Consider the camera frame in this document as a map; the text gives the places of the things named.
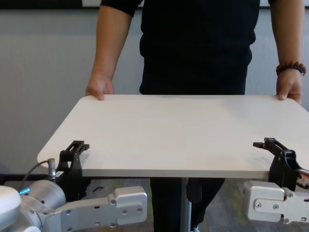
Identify left arm grey cable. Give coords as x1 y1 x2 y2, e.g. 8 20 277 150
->
23 163 50 188

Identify person's right forearm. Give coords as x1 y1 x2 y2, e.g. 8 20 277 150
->
91 4 133 78

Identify brown bead bracelet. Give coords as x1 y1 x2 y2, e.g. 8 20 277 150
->
275 62 307 77

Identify black short sleeve shirt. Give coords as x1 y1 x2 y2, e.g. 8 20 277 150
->
100 0 275 96

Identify left arm silver cable connector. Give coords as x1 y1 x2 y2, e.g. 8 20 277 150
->
47 158 57 179

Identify black trousers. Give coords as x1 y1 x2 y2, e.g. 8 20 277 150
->
150 177 225 232

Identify person's left hand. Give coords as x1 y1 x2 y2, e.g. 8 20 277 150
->
275 69 304 105

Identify person's left forearm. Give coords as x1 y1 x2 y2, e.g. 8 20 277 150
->
270 0 306 66

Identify white height-adjustable table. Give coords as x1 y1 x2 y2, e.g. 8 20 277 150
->
37 94 309 232

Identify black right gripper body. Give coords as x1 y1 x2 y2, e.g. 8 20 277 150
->
267 149 309 192

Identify black baseboard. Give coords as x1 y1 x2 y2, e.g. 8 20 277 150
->
0 173 53 185

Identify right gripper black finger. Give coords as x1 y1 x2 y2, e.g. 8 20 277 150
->
253 137 286 158

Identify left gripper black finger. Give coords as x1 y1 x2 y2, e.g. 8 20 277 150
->
59 140 91 168

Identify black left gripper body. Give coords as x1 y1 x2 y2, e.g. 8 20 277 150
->
51 156 92 203

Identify person's right hand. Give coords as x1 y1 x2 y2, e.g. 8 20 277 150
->
85 72 115 102

